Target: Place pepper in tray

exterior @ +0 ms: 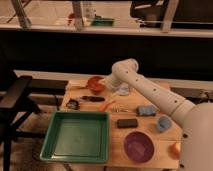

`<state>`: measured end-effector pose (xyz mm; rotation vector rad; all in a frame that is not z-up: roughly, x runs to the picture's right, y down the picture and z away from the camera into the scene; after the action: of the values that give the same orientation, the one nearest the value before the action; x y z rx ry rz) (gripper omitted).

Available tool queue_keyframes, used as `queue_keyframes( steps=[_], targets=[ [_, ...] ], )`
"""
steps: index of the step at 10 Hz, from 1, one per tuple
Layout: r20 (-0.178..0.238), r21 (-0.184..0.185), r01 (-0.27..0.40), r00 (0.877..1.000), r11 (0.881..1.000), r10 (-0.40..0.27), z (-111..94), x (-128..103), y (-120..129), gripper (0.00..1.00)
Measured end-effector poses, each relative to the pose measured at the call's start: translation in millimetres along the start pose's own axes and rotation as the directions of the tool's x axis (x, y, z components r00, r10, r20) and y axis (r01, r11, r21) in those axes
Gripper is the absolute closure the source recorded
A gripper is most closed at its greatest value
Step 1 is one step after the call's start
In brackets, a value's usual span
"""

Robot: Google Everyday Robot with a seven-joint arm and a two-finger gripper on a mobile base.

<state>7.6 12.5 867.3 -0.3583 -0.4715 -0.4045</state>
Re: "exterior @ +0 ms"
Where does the purple bowl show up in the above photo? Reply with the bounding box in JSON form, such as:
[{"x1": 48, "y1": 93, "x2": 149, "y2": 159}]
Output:
[{"x1": 124, "y1": 131, "x2": 155, "y2": 163}]

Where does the blue cup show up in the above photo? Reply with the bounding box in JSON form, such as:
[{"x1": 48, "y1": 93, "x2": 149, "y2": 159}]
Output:
[{"x1": 157, "y1": 116, "x2": 172, "y2": 132}]

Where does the black handled tool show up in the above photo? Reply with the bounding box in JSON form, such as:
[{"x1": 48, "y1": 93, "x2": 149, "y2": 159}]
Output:
[{"x1": 80, "y1": 96, "x2": 105, "y2": 102}]

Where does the small dark round dish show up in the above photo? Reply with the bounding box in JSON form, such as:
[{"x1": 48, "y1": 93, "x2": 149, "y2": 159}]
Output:
[{"x1": 66, "y1": 99, "x2": 80, "y2": 110}]

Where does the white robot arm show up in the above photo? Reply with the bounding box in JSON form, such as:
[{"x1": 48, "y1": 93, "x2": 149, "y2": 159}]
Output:
[{"x1": 105, "y1": 59, "x2": 213, "y2": 171}]

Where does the orange apple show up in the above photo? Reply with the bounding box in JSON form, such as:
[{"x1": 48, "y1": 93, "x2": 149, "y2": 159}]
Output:
[{"x1": 170, "y1": 142, "x2": 180, "y2": 158}]

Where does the green box on shelf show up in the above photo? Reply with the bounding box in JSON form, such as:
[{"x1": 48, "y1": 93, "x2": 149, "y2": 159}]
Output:
[{"x1": 91, "y1": 18, "x2": 114, "y2": 26}]

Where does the green plastic tray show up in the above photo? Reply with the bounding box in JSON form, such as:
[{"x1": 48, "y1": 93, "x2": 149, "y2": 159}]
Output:
[{"x1": 40, "y1": 111, "x2": 110, "y2": 164}]

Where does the red bowl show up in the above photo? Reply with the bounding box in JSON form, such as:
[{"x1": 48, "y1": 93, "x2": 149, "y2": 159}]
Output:
[{"x1": 86, "y1": 76, "x2": 105, "y2": 94}]

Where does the clear blue plastic lid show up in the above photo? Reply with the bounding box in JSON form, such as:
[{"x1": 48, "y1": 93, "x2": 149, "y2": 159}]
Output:
[{"x1": 117, "y1": 85, "x2": 130, "y2": 96}]

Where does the blue cloth piece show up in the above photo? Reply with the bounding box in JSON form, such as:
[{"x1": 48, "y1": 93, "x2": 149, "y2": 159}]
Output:
[{"x1": 137, "y1": 105, "x2": 156, "y2": 116}]

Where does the black rectangular block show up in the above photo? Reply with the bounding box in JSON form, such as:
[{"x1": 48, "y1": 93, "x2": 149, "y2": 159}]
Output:
[{"x1": 116, "y1": 119, "x2": 138, "y2": 128}]

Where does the metal fork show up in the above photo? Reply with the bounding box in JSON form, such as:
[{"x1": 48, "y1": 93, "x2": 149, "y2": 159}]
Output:
[{"x1": 111, "y1": 108, "x2": 132, "y2": 113}]

